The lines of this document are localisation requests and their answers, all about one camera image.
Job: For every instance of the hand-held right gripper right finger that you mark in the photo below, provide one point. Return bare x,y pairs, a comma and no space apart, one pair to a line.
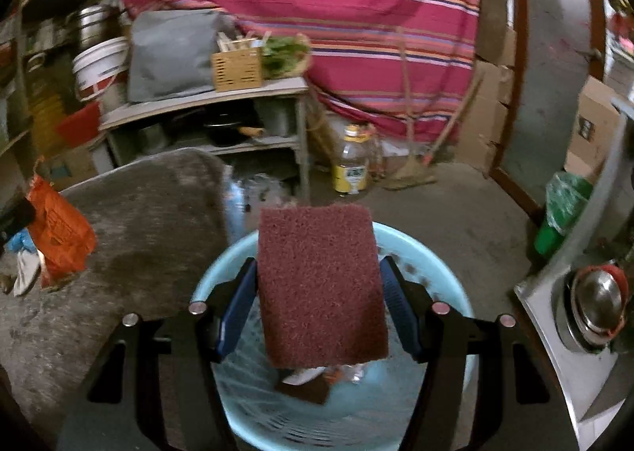
398,312

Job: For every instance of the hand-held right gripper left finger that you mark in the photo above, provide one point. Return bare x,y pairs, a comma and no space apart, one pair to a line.
237,312

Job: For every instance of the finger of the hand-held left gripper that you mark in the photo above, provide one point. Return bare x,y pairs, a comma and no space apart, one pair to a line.
17,216

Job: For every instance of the blue plastic scrap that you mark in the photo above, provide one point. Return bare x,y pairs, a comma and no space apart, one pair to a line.
20,240

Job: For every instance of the light blue plastic basket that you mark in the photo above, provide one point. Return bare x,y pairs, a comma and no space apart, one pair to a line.
426,278

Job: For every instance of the orange snack wrapper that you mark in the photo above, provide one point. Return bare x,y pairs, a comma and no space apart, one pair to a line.
62,233

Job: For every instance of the silver foil wrapper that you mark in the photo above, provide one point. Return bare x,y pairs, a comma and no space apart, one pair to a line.
27,273

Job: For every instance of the small clear wrapper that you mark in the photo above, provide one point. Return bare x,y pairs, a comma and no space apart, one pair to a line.
349,374

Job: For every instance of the maroon scouring pad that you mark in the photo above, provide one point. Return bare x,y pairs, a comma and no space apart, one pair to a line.
322,282

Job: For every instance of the green trash bin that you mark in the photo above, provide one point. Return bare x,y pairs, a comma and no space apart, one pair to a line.
562,213

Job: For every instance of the brown cardboard box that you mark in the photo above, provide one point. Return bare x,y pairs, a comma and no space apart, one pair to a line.
74,166

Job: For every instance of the large yellow oil bottle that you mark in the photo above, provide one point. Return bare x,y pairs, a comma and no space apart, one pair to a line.
47,119

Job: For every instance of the clear bottle yellow label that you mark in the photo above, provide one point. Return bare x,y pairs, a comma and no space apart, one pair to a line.
350,169

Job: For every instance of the wooden shelf unit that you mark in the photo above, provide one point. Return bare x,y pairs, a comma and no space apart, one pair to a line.
29,60

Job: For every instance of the white plastic bucket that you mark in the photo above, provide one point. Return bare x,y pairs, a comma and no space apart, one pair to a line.
99,70

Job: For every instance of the black pan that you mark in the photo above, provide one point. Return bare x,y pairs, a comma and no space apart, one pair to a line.
230,132

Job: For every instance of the steel bowl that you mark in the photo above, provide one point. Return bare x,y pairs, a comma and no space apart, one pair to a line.
597,302

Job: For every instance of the steel steamer pot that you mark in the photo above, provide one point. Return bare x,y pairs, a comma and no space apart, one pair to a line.
96,25

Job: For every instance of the grey low cabinet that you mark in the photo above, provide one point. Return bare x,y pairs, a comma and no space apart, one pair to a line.
198,102

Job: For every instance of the stack of flattened cardboard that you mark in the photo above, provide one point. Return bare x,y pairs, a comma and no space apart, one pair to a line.
488,109

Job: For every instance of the grey cloth cover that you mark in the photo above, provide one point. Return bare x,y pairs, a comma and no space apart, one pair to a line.
173,55

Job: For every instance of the green leafy vegetables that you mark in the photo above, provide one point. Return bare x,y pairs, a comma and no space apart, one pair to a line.
285,55

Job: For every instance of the printed cardboard box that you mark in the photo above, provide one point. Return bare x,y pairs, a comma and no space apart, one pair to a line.
592,129

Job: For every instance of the bundle of chopsticks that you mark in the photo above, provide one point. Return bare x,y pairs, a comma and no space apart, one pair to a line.
237,41

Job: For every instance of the red striped cloth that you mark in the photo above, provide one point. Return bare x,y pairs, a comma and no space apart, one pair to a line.
346,10

